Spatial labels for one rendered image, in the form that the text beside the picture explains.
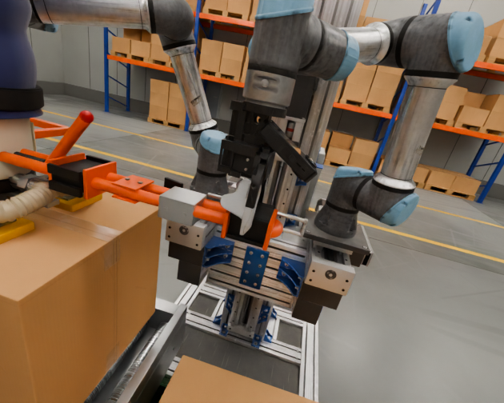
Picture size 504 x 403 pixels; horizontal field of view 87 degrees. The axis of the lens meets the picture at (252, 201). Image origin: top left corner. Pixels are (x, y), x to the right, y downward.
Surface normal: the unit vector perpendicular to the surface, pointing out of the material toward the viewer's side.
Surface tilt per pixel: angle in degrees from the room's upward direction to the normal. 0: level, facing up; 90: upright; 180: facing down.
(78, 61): 90
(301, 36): 90
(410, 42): 107
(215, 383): 0
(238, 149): 90
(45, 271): 0
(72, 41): 90
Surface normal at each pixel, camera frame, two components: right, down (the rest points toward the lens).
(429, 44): -0.82, 0.21
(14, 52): 0.98, 0.05
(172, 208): -0.21, 0.33
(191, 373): 0.19, -0.91
